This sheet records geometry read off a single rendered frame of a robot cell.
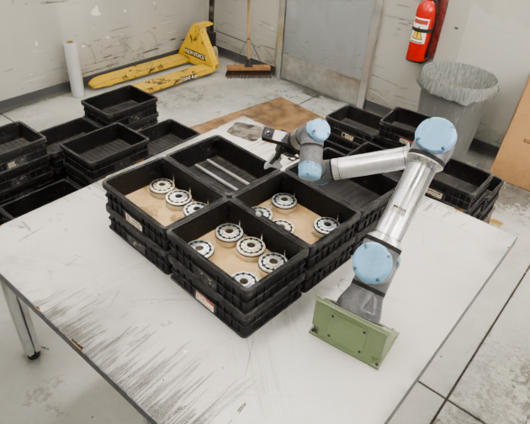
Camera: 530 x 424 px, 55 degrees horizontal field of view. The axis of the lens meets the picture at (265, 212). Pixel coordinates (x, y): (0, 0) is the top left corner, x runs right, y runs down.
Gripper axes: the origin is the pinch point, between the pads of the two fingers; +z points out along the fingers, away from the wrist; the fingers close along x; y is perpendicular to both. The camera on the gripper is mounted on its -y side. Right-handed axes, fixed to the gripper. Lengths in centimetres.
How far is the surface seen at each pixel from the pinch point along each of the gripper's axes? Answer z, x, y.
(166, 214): 20.9, -33.8, -24.0
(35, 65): 292, 100, -121
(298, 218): 2.3, -19.3, 21.4
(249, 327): -16, -66, 7
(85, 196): 63, -31, -52
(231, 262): -6.0, -46.3, -2.2
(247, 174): 30.1, -1.8, 5.3
